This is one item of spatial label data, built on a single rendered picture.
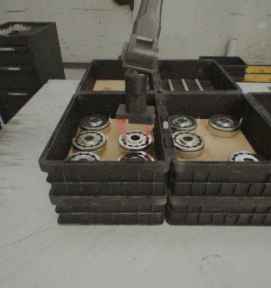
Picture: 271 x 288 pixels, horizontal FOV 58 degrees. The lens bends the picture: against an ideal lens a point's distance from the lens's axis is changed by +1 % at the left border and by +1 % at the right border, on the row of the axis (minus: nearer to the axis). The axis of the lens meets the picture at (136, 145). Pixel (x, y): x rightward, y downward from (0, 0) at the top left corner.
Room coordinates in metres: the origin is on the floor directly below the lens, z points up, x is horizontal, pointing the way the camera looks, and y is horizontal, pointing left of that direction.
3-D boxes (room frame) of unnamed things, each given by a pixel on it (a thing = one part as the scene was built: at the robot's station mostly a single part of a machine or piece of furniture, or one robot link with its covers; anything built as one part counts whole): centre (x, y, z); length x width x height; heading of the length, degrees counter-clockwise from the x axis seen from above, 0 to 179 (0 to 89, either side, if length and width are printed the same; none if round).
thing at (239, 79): (2.34, -0.81, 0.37); 0.40 x 0.30 x 0.45; 87
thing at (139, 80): (0.61, 0.00, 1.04); 0.07 x 0.06 x 0.07; 177
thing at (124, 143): (0.61, 0.00, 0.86); 0.10 x 0.10 x 0.01
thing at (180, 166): (0.60, -0.23, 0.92); 0.40 x 0.30 x 0.02; 0
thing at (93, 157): (0.49, 0.15, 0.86); 0.10 x 0.10 x 0.01
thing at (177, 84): (1.00, -0.23, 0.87); 0.40 x 0.30 x 0.11; 0
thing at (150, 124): (0.60, -0.02, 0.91); 0.07 x 0.07 x 0.09; 83
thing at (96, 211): (0.60, 0.07, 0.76); 0.40 x 0.30 x 0.12; 0
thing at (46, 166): (0.60, 0.07, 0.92); 0.40 x 0.30 x 0.02; 0
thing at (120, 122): (0.60, 0.02, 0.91); 0.07 x 0.07 x 0.09; 83
